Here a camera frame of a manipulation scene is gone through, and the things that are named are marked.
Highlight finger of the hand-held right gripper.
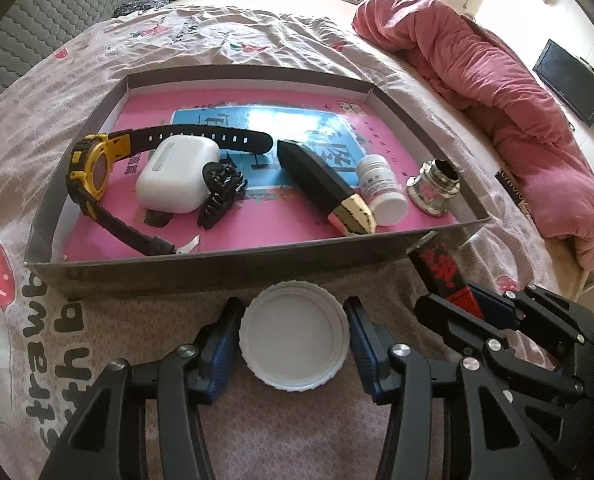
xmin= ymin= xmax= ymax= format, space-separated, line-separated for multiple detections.
xmin=470 ymin=282 xmax=594 ymax=348
xmin=414 ymin=294 xmax=585 ymax=411

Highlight yellow and black wristwatch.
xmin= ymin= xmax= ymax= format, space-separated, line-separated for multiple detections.
xmin=66 ymin=127 xmax=274 ymax=257

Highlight white pill bottle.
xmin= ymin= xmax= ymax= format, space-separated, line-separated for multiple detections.
xmin=355 ymin=155 xmax=410 ymax=227

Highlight grey cardboard box tray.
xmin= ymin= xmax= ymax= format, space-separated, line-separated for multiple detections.
xmin=24 ymin=64 xmax=493 ymax=306

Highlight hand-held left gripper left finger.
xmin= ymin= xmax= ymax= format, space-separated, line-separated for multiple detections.
xmin=37 ymin=297 xmax=245 ymax=480

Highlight black hair clip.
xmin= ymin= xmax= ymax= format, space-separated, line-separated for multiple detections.
xmin=197 ymin=161 xmax=250 ymax=230

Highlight grey quilted headboard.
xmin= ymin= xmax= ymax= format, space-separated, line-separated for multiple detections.
xmin=0 ymin=0 xmax=163 ymax=116

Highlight dark patterned cloth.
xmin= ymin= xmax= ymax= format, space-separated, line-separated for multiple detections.
xmin=114 ymin=0 xmax=170 ymax=18

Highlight black television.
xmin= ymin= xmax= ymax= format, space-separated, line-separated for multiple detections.
xmin=533 ymin=39 xmax=594 ymax=127

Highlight pink quilt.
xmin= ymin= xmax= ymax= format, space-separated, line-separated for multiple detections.
xmin=352 ymin=0 xmax=594 ymax=271

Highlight white round jar lid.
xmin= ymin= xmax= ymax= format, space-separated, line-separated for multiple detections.
xmin=240 ymin=281 xmax=350 ymax=391

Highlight white earbuds case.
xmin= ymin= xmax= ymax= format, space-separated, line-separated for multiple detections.
xmin=136 ymin=133 xmax=221 ymax=214

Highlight red and black lighter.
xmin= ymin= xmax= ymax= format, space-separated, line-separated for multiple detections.
xmin=409 ymin=239 xmax=473 ymax=306

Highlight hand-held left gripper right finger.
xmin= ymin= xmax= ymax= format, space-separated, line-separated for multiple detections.
xmin=343 ymin=297 xmax=558 ymax=480

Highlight black tan pen case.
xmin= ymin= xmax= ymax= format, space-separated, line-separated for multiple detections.
xmin=276 ymin=139 xmax=378 ymax=236

